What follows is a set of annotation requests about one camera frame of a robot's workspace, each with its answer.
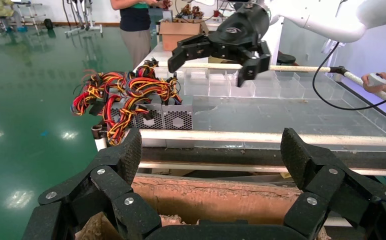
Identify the white column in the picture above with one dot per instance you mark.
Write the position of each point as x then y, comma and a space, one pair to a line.
276, 43

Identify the white handheld controller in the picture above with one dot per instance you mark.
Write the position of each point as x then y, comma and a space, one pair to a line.
376, 79

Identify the black table edge rail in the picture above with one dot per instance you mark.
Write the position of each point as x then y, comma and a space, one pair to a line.
213, 155

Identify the black pipe connector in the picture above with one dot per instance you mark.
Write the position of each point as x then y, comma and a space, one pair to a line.
338, 69

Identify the brown divided cardboard box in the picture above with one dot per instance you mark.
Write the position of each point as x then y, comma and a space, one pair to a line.
213, 202

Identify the white metal stand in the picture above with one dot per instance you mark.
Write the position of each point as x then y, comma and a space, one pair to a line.
83, 28

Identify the clear acrylic compartment tray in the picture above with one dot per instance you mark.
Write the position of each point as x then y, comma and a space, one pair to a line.
279, 119

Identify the metal step rack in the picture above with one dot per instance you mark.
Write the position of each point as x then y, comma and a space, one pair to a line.
30, 15

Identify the white pedestal fan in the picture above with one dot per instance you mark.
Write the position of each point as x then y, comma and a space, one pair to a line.
328, 53

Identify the standing person dark shirt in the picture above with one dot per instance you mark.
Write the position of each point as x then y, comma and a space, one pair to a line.
135, 20

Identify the black round stool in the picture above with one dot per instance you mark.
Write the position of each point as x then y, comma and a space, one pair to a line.
286, 59

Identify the black wheel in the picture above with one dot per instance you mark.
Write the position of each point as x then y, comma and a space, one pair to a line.
48, 24

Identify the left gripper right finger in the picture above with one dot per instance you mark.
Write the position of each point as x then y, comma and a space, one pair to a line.
325, 185

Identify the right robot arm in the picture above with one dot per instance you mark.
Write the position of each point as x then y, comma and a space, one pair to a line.
328, 23

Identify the black pipe end cap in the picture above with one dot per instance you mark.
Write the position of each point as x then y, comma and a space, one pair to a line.
97, 131

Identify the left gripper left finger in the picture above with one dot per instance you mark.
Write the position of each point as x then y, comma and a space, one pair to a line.
110, 188

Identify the operator bare hand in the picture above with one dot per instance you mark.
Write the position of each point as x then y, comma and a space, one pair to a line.
367, 84

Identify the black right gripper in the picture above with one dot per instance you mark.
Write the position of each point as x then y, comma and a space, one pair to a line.
242, 30

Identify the white pipe rail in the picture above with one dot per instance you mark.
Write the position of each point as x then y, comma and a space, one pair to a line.
355, 78
246, 136
213, 165

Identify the plain brown cardboard box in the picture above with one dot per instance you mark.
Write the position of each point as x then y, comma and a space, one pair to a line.
176, 34

